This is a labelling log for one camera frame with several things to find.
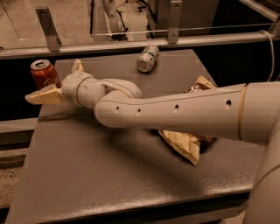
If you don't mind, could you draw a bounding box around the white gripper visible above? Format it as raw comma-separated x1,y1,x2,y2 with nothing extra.
24,59,101,109

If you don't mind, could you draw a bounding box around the red coke can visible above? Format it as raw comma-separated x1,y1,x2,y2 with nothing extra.
31,59,60,89

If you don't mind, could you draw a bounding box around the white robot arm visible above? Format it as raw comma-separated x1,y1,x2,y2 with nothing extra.
25,71,280,224

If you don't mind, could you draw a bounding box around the silver green soda can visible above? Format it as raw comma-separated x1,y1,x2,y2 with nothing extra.
136,45,159,73

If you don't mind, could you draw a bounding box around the brown sea salt chip bag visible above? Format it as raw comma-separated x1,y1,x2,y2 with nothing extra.
158,75,214,165

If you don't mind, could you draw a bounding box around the left metal rail bracket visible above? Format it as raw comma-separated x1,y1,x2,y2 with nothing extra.
35,7,61,52

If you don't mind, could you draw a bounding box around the metal rail bracket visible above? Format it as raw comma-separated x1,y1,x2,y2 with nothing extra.
167,0,182,44
35,7,61,52

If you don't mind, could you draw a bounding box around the right metal rail bracket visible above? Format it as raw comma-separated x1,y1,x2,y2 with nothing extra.
167,0,182,44

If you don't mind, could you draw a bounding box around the white cable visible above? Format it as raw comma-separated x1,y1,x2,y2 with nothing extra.
258,29,277,83

